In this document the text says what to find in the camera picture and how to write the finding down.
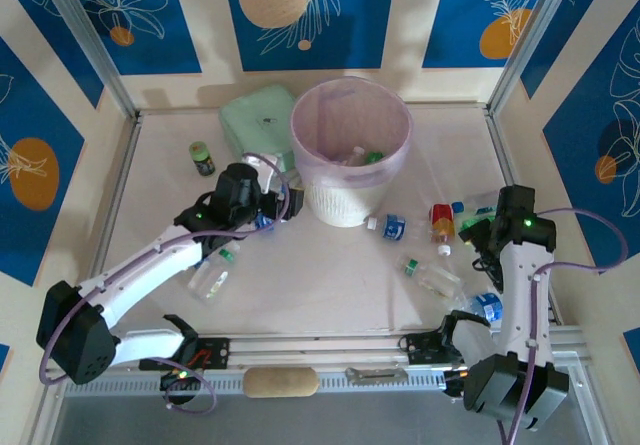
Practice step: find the slotted metal strip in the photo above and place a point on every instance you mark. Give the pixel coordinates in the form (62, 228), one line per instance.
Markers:
(332, 385)

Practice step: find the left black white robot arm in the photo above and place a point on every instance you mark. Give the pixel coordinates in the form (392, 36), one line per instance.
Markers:
(145, 265)

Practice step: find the pale green lunch box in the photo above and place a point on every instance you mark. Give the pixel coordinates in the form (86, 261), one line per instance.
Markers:
(250, 120)

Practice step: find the red yellow label bottle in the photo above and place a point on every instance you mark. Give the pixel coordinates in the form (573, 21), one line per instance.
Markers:
(442, 215)

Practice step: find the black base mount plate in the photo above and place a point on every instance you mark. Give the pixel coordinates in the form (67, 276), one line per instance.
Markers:
(420, 347)
(217, 355)

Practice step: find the small dark bottle green cap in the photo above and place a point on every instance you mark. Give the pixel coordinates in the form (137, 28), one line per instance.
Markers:
(201, 157)

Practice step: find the clear bottle green cap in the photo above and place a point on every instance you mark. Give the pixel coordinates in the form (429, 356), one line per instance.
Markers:
(210, 280)

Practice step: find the small clear bottle white cap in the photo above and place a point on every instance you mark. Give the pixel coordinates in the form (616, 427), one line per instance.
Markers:
(296, 180)

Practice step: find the aluminium frame post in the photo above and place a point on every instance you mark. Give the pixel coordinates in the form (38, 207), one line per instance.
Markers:
(92, 40)
(529, 40)

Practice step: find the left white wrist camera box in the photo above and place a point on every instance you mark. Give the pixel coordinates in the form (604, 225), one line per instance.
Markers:
(265, 167)

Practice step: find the flat metal bracket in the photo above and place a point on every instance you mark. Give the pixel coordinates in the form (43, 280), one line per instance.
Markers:
(375, 374)

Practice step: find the clear bottle green white label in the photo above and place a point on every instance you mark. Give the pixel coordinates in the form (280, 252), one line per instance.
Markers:
(480, 202)

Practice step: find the pink bin liner bag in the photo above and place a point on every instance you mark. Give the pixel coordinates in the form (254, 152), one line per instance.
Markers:
(400, 115)

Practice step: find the beige foam roll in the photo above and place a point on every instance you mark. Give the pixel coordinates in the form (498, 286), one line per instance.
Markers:
(280, 382)

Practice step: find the aluminium front rail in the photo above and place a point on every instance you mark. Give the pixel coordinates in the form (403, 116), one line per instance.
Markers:
(325, 350)

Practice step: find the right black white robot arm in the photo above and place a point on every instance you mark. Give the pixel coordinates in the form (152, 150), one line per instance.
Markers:
(520, 305)

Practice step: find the white plastic bin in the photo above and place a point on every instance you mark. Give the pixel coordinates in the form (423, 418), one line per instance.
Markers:
(345, 205)

